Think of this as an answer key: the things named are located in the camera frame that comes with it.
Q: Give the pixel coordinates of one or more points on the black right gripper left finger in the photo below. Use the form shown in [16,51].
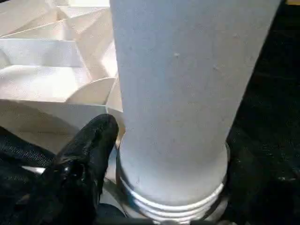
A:
[70,187]

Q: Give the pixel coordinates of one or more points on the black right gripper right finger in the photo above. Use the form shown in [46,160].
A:
[262,187]

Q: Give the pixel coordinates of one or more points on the white plastic table top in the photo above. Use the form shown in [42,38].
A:
[47,58]

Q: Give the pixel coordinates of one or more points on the white plastic table leg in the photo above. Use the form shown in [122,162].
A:
[175,82]

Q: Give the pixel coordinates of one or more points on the black mat cover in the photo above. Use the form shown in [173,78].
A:
[276,70]

